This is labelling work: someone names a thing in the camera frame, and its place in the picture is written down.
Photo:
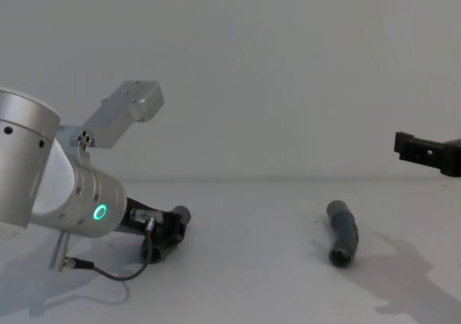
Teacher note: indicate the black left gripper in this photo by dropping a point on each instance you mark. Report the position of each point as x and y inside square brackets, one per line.
[144, 227]

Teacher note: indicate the white curtain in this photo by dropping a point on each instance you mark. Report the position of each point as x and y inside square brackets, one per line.
[252, 68]

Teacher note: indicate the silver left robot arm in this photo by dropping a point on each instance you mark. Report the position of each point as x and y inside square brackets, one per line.
[32, 165]

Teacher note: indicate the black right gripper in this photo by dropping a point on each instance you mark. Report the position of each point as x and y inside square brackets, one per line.
[454, 158]

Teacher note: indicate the white table cloth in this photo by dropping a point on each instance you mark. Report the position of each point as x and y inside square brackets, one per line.
[252, 266]

